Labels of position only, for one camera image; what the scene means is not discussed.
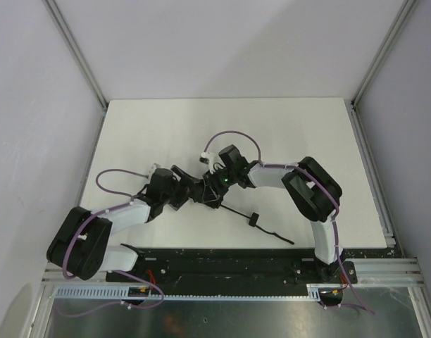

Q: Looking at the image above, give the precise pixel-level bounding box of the black folding umbrella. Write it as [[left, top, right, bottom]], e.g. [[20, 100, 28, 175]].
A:
[[193, 173, 294, 245]]

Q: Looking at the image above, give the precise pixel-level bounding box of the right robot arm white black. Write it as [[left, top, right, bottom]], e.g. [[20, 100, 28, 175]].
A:
[[199, 145, 342, 265]]

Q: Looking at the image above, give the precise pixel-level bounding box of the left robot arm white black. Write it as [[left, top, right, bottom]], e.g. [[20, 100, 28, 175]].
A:
[[46, 165, 205, 280]]

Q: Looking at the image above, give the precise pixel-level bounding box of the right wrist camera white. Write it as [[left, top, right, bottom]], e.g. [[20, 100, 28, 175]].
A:
[[199, 152, 219, 174]]

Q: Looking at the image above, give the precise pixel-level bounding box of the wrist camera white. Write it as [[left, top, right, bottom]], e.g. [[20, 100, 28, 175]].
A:
[[199, 152, 219, 174], [148, 163, 161, 179]]

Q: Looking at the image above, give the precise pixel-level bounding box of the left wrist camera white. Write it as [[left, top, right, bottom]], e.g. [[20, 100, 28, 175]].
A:
[[148, 163, 161, 179]]

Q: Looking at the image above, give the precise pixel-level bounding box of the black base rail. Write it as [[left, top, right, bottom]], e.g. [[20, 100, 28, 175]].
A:
[[106, 246, 396, 299]]

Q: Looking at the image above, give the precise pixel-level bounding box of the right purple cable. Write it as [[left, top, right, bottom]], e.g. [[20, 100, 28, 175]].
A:
[[204, 130, 377, 315]]

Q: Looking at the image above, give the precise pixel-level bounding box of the grey cable duct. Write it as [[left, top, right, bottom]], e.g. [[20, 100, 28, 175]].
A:
[[53, 284, 343, 303]]

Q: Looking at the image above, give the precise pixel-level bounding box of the right aluminium corner post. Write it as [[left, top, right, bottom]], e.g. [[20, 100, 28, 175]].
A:
[[351, 0, 419, 106]]

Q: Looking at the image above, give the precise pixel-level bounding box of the aluminium corner post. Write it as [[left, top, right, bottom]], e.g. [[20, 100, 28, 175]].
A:
[[351, 0, 419, 106], [42, 0, 108, 111]]

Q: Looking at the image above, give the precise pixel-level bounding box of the aluminium frame crossbar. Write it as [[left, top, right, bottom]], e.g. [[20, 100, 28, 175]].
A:
[[41, 258, 425, 287]]

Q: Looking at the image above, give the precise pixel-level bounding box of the left aluminium corner post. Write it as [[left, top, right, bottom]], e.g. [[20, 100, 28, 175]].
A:
[[42, 0, 108, 111]]

